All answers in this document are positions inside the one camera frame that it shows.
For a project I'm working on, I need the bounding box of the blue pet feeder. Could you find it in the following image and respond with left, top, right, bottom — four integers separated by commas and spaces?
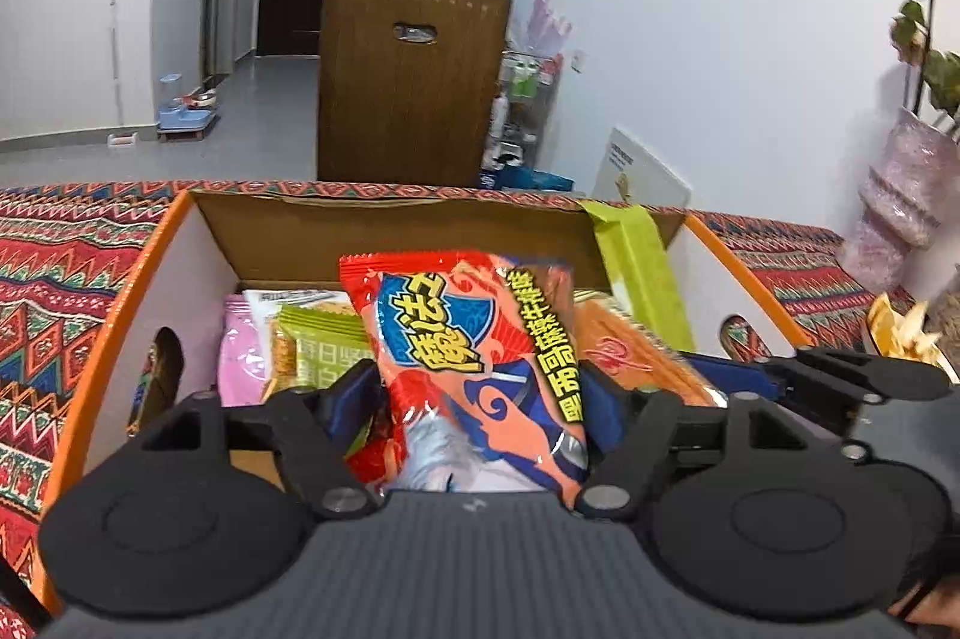
155, 74, 221, 143

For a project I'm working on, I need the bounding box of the white pole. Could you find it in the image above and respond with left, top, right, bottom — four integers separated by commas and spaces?
108, 0, 125, 127

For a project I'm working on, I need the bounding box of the brown cardboard box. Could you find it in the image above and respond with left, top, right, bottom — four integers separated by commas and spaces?
316, 0, 514, 188

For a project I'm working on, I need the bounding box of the red snack packet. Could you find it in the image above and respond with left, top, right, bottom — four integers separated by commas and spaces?
339, 250, 590, 499

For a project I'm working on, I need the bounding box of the pink snack packet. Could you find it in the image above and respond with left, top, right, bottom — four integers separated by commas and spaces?
217, 297, 275, 408

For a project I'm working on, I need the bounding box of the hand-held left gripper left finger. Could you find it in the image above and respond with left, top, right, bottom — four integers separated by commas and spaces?
127, 360, 385, 520

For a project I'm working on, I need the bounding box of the white flat carton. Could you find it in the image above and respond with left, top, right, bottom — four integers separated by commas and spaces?
590, 126, 690, 211

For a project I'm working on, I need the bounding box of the storage rack with bottles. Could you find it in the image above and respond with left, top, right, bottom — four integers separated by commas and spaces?
490, 49, 565, 172

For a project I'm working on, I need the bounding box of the green and white snack packet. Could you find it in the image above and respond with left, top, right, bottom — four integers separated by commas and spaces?
261, 301, 377, 401

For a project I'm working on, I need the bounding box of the blue packet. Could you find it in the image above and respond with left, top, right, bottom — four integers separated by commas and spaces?
479, 164, 575, 194

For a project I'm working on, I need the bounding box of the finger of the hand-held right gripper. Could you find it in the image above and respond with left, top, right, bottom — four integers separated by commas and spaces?
679, 346, 952, 419

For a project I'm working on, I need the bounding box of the pile of orange slices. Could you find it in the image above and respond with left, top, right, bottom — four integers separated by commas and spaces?
868, 294, 952, 361

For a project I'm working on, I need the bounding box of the long green snack packet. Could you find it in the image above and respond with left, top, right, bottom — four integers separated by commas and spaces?
577, 199, 696, 356

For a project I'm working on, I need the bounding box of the person's right forearm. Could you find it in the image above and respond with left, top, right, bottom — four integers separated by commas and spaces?
892, 579, 960, 636

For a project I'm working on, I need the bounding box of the pink vase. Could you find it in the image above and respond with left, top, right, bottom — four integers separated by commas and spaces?
838, 106, 960, 296

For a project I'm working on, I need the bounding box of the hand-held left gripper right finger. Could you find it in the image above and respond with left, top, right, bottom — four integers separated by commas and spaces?
574, 367, 822, 520

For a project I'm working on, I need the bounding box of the pale pink paper decoration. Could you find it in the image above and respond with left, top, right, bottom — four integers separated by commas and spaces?
524, 0, 576, 56

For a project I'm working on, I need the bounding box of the orange cardboard box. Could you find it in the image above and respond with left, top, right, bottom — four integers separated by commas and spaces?
37, 187, 818, 617

